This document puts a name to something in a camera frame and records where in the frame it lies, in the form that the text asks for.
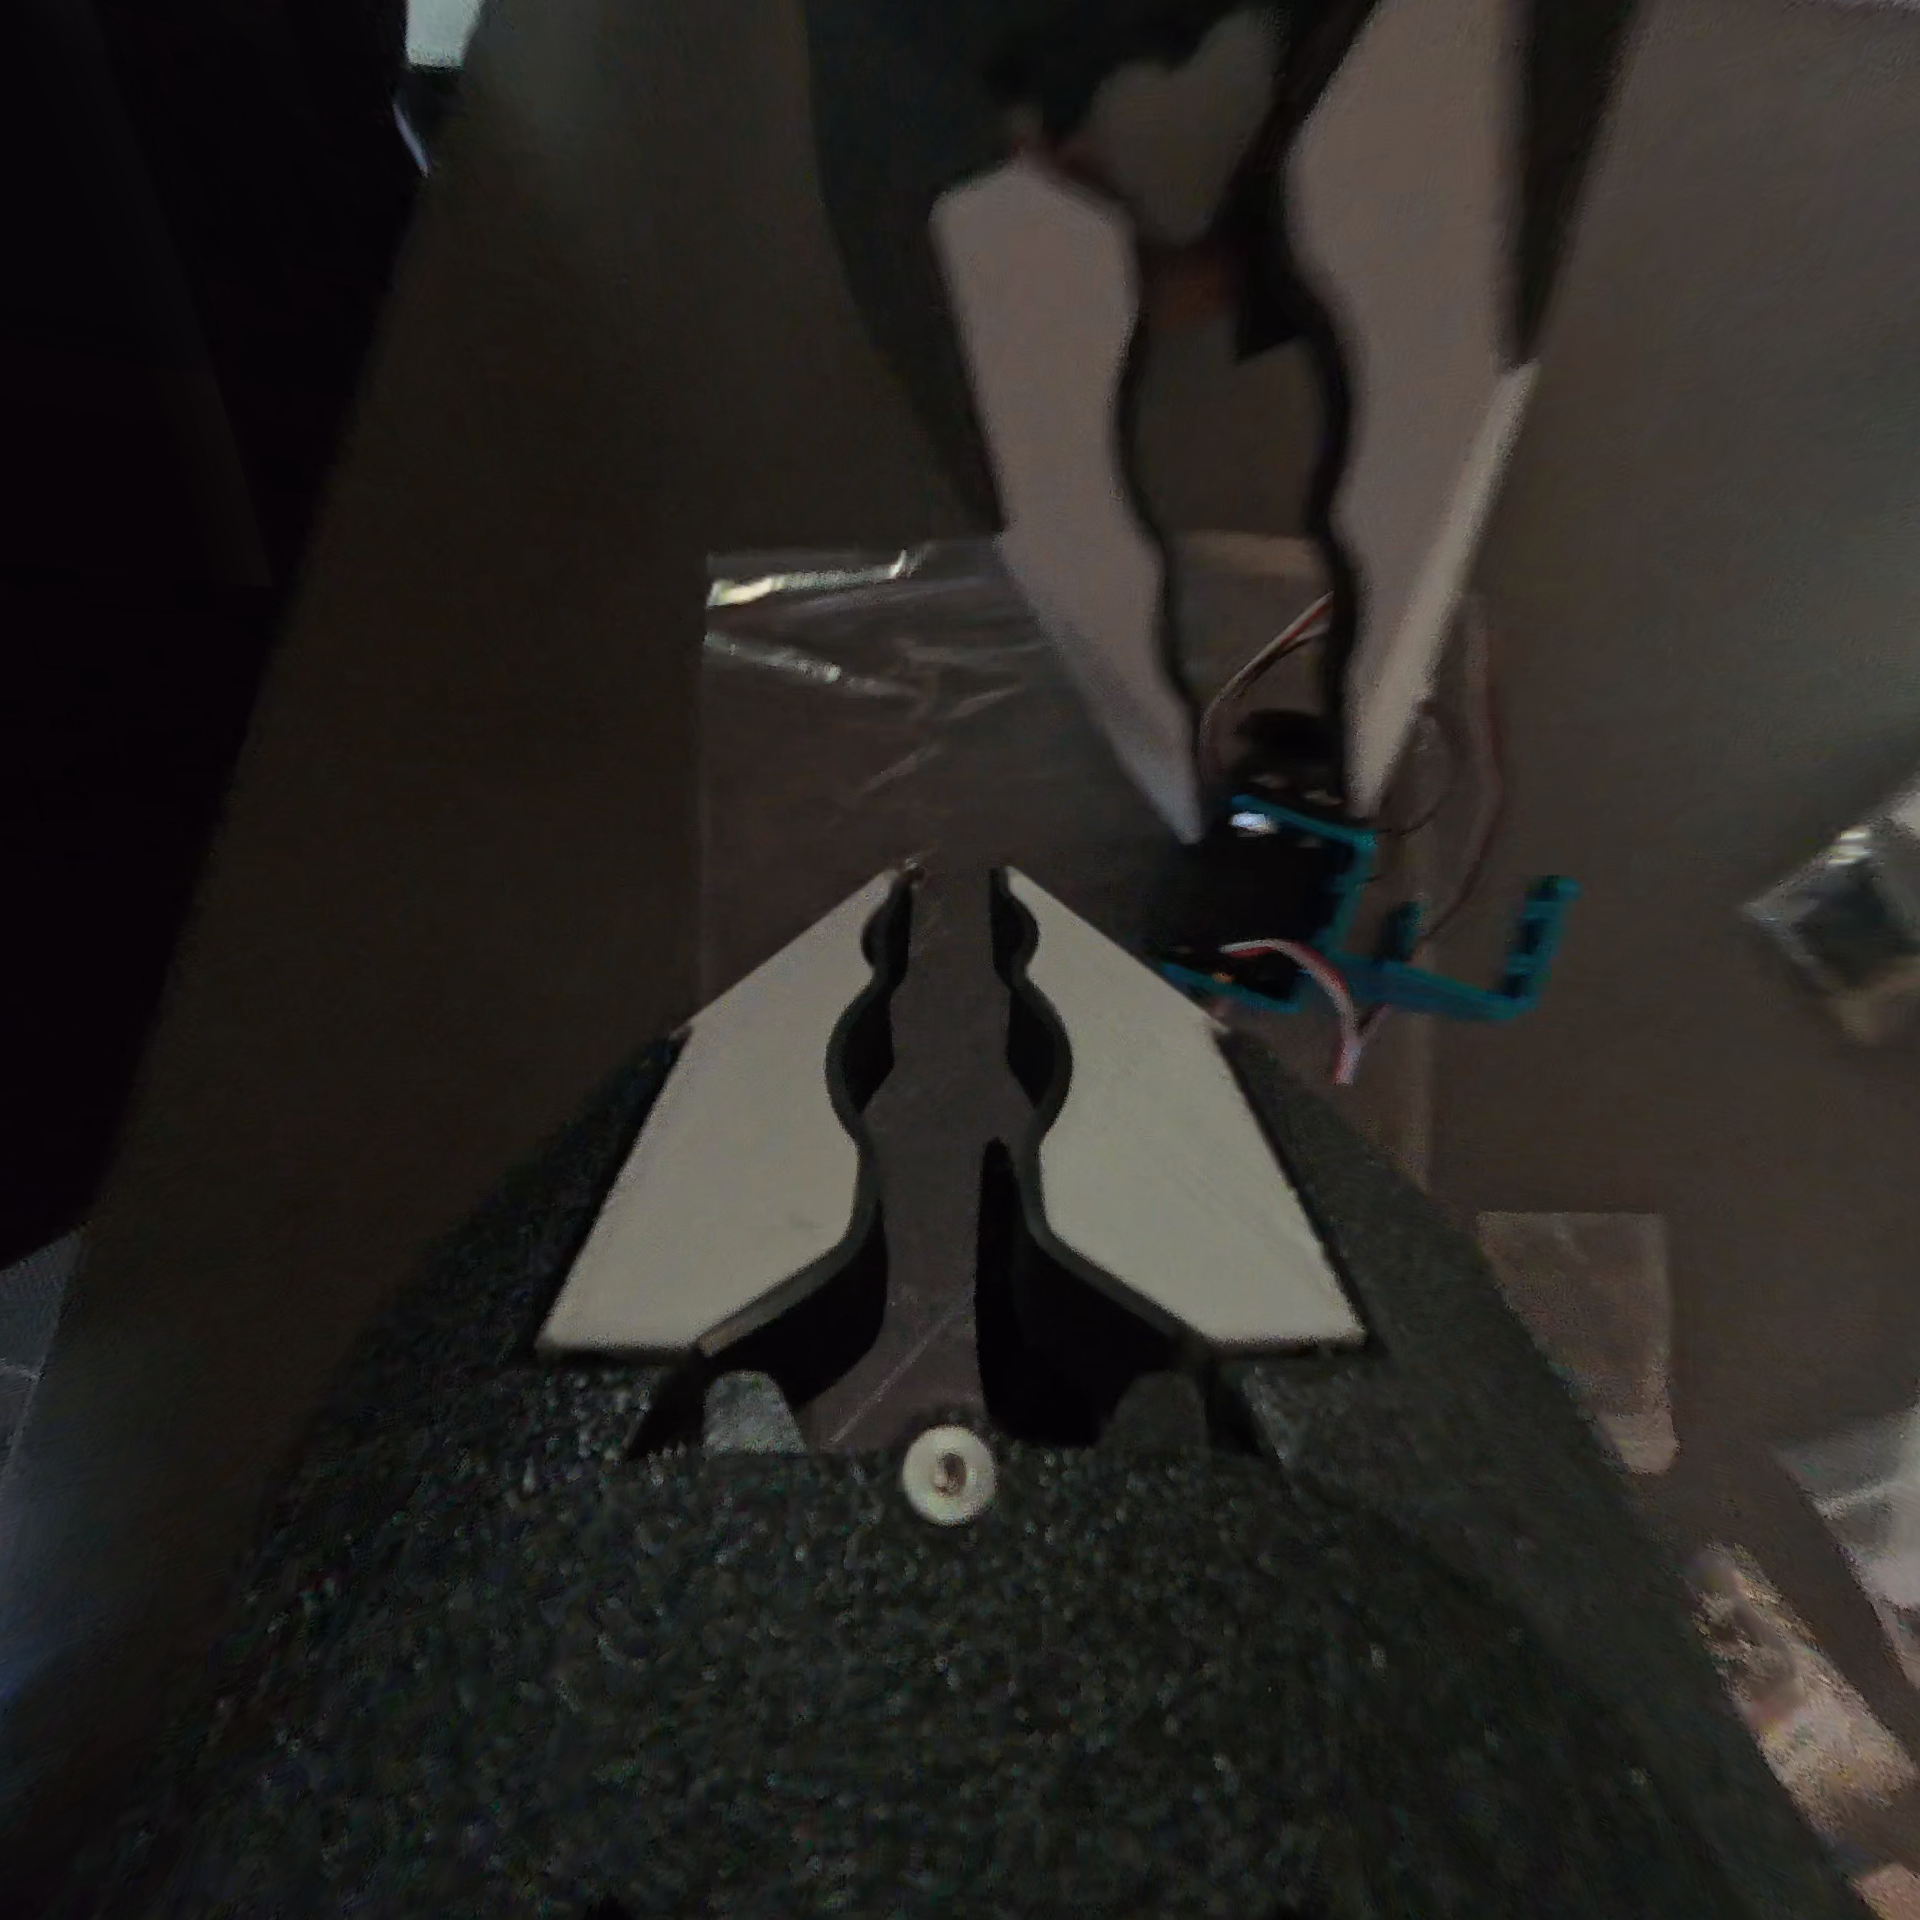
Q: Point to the large clear plastic bag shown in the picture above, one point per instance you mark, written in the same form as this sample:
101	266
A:
840	749

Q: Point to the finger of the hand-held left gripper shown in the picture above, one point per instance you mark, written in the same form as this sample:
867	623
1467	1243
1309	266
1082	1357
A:
1424	300
1050	421

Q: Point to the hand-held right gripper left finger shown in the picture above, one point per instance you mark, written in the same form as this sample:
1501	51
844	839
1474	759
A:
704	1184

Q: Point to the person's dark-clothed torso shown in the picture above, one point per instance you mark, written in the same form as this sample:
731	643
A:
150	600

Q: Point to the small bag of black parts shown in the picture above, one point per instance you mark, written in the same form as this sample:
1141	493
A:
1846	930

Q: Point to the scattered small screw bags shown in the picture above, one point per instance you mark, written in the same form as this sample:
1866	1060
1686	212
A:
1771	1650

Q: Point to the blue bracket servo assembly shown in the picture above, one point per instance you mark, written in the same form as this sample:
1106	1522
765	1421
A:
1359	1036

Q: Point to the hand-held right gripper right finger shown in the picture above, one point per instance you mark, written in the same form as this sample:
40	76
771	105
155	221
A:
1186	1184

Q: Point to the grey desk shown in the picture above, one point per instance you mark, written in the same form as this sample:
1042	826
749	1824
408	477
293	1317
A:
525	600

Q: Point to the person's left hand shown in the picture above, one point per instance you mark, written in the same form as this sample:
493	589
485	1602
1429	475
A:
1197	289

